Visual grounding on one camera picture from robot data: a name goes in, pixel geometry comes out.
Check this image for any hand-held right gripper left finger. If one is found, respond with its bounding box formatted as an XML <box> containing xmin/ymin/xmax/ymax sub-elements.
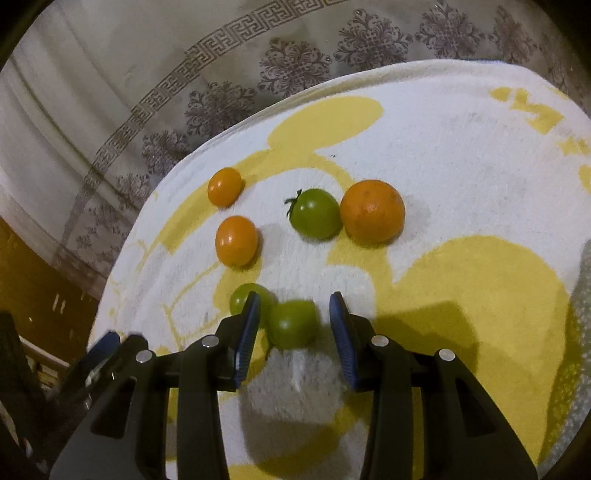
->
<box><xmin>48</xmin><ymin>291</ymin><xmax>262</xmax><ymax>480</ymax></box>

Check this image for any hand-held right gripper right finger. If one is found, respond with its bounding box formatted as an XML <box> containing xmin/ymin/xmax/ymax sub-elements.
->
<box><xmin>329</xmin><ymin>291</ymin><xmax>539</xmax><ymax>480</ymax></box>

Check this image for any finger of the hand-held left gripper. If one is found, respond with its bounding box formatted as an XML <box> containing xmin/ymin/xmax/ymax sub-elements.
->
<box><xmin>59</xmin><ymin>330</ymin><xmax>123</xmax><ymax>407</ymax></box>

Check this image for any orange tomato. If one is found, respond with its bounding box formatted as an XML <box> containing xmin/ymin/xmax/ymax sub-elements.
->
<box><xmin>215</xmin><ymin>215</ymin><xmax>259</xmax><ymax>268</ymax></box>
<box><xmin>207</xmin><ymin>167</ymin><xmax>244</xmax><ymax>208</ymax></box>

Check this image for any green tomato with stem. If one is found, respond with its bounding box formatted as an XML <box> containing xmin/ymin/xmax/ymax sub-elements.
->
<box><xmin>285</xmin><ymin>187</ymin><xmax>343</xmax><ymax>241</ymax></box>

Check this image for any large orange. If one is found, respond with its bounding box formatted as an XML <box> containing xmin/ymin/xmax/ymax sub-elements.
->
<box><xmin>340</xmin><ymin>179</ymin><xmax>406</xmax><ymax>246</ymax></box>

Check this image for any white yellow printed towel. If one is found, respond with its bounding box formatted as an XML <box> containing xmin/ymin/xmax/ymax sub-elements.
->
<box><xmin>85</xmin><ymin>59</ymin><xmax>591</xmax><ymax>480</ymax></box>

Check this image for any patterned beige curtain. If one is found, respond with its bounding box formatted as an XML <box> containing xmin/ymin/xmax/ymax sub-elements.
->
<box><xmin>0</xmin><ymin>0</ymin><xmax>591</xmax><ymax>296</ymax></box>

